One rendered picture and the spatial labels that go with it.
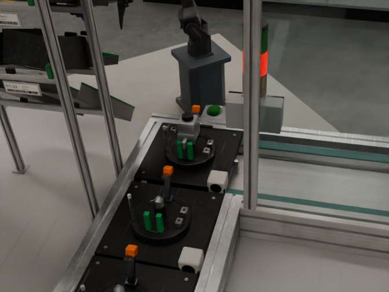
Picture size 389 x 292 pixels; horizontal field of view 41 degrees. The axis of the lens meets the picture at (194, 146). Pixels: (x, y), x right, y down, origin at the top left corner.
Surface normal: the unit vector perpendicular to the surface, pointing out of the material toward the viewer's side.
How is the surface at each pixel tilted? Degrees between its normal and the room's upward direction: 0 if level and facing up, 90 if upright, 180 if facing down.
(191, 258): 0
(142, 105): 0
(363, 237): 90
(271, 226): 90
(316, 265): 0
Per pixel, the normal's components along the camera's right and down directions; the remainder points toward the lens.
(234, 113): -0.25, 0.61
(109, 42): -0.06, -0.78
